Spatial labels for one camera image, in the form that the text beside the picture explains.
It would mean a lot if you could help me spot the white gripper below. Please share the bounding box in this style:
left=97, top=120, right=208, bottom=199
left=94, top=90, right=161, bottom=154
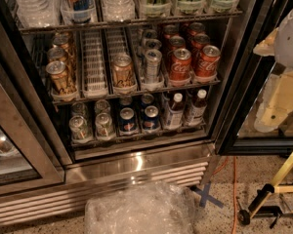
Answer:
left=253, top=28, right=293, bottom=133

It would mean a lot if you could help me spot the coke can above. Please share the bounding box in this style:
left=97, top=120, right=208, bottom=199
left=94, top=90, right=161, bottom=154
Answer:
left=194, top=45, right=221, bottom=80
left=190, top=33, right=210, bottom=53
left=169, top=48, right=191, bottom=81
left=187, top=22, right=205, bottom=36
left=168, top=35, right=186, bottom=51
left=163, top=24, right=179, bottom=39

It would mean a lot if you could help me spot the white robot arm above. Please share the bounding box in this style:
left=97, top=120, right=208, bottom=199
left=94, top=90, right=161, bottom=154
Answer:
left=253, top=9, right=293, bottom=133

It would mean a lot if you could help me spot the open fridge glass door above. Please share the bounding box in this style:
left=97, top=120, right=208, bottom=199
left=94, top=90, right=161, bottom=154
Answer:
left=215, top=0, right=293, bottom=156

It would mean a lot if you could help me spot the front silver slim can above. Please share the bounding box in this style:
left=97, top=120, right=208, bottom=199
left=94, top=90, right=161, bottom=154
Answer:
left=145, top=49, right=162, bottom=84

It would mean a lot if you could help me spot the silver slim can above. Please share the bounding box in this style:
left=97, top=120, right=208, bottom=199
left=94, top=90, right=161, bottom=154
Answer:
left=144, top=39, right=162, bottom=50
left=145, top=49, right=162, bottom=84
left=142, top=29, right=157, bottom=40

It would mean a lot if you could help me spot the front right pepsi can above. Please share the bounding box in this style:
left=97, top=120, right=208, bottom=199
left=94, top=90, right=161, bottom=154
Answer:
left=143, top=105, right=159, bottom=130

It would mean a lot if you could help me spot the pepsi can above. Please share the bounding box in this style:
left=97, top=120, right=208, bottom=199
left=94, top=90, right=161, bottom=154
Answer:
left=143, top=105, right=159, bottom=130
left=120, top=107, right=137, bottom=132

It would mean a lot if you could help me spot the rear silver slim can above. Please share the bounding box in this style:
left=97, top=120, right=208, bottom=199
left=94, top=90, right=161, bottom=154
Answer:
left=142, top=29, right=157, bottom=40

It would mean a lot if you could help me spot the front left pepsi can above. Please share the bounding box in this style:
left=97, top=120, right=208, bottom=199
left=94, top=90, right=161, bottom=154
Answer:
left=120, top=107, right=137, bottom=132

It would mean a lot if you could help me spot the lone gold can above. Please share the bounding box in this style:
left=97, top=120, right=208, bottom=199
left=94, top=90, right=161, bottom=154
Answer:
left=112, top=54, right=135, bottom=88

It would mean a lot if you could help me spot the green-silver can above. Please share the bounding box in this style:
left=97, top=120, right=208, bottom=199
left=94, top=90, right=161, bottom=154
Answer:
left=69, top=115, right=93, bottom=143
left=95, top=113, right=114, bottom=138

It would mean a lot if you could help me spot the front left green-silver can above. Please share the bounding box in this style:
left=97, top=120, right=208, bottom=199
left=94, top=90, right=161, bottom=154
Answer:
left=69, top=115, right=93, bottom=143

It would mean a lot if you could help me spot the red bull can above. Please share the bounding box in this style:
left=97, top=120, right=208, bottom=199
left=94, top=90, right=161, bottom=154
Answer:
left=62, top=0, right=94, bottom=24

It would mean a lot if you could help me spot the rear gold can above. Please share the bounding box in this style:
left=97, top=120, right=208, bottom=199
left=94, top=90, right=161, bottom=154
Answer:
left=52, top=33, right=74, bottom=56

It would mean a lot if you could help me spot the front gold can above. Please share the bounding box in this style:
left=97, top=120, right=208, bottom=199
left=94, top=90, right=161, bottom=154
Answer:
left=46, top=60, right=76, bottom=96

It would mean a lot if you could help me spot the middle gold can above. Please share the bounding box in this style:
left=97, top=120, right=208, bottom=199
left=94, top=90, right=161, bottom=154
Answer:
left=47, top=47, right=70, bottom=65

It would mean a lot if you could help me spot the steel fridge bottom grille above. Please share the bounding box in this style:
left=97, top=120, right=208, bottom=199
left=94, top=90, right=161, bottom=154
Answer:
left=0, top=143, right=216, bottom=227

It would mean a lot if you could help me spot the left fridge door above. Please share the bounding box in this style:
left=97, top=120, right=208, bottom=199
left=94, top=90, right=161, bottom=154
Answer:
left=0, top=62, right=64, bottom=197

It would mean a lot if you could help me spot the right bottled drink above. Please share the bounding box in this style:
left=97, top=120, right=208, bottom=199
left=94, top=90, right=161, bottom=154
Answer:
left=185, top=89, right=207, bottom=126

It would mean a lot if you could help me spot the bottled drink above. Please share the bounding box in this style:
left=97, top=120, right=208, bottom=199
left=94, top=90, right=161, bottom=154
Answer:
left=164, top=93, right=185, bottom=130
left=185, top=89, right=207, bottom=126

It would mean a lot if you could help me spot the left bottled drink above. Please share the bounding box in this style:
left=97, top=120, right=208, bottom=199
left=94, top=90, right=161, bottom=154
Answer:
left=164, top=93, right=185, bottom=130

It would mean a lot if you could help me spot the yellow stand with clamp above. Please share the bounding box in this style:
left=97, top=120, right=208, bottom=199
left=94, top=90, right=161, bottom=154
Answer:
left=237, top=151, right=293, bottom=229

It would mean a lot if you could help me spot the blue tape cross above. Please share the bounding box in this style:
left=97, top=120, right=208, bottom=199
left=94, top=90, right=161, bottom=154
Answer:
left=191, top=183, right=224, bottom=209

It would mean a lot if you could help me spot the clear plastic wrapped bundle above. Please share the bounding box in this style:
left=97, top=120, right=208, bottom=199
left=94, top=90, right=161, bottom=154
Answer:
left=84, top=182, right=196, bottom=234

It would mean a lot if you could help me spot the orange cable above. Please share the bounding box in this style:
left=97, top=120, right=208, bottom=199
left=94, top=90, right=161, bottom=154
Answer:
left=212, top=156, right=238, bottom=234

